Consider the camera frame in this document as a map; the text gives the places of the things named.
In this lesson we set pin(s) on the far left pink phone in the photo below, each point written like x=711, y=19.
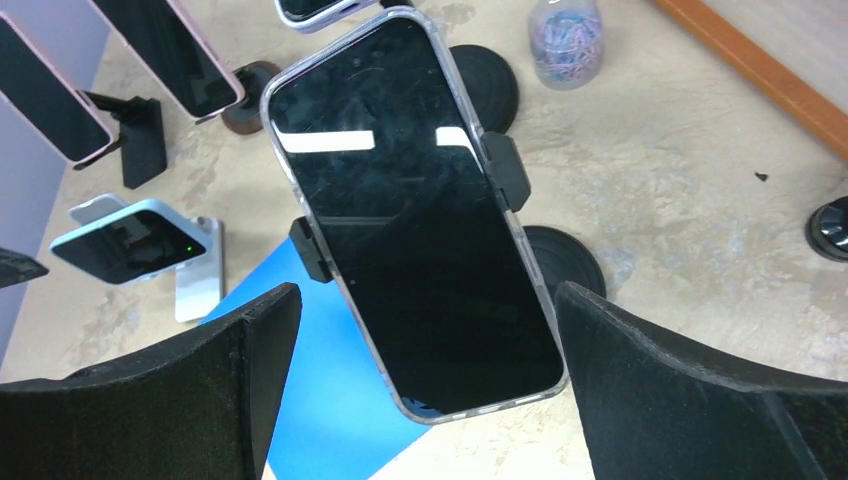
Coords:
x=60, y=113

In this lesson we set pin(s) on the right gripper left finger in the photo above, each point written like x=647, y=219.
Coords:
x=202, y=404

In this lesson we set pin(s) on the red black knob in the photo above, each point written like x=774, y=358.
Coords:
x=826, y=230

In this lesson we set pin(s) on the light blue phone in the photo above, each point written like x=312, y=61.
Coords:
x=136, y=242

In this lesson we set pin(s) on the brown round phone stand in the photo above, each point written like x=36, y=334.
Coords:
x=243, y=118

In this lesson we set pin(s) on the silver phone stand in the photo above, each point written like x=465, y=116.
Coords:
x=199, y=284

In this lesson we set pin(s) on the black round phone stand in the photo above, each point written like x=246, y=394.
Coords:
x=491, y=85
x=560, y=256

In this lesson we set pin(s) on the phone in lilac case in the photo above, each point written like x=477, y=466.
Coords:
x=309, y=16

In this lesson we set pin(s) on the pink phone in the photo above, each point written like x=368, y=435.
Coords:
x=164, y=38
x=60, y=113

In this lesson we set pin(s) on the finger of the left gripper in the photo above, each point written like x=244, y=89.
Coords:
x=17, y=268

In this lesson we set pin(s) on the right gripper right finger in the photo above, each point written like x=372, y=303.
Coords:
x=654, y=404

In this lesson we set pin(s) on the blue mat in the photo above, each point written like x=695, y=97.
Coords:
x=337, y=419

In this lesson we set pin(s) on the black folding phone stand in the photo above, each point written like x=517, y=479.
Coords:
x=141, y=138

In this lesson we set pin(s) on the orange wooden rack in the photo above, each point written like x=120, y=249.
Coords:
x=820, y=117

